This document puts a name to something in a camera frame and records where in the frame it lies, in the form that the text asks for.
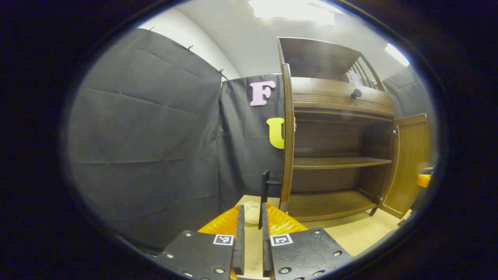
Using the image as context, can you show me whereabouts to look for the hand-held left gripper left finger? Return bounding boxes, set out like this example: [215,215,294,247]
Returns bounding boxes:
[156,204,245,280]

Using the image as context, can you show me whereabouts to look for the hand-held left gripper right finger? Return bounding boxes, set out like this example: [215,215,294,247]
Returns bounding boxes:
[261,202,354,280]

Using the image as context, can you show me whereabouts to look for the wooden shoe cabinet door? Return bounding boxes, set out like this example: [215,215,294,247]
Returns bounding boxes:
[259,63,296,230]
[379,113,432,219]

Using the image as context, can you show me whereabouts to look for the wooden double-door shoe cabinet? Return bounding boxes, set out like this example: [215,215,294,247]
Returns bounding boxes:
[277,37,397,222]

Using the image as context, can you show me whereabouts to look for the cream round soft object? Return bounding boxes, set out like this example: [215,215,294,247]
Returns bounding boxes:
[243,201,262,225]

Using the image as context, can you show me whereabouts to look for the wooden drawer with black knob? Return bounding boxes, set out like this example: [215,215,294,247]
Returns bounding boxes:
[292,77,395,118]

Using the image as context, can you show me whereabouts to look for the small ceiling light panel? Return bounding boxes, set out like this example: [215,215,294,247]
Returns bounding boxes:
[384,43,411,67]

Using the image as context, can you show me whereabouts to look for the large ceiling light panel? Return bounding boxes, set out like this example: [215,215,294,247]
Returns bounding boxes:
[249,0,335,26]

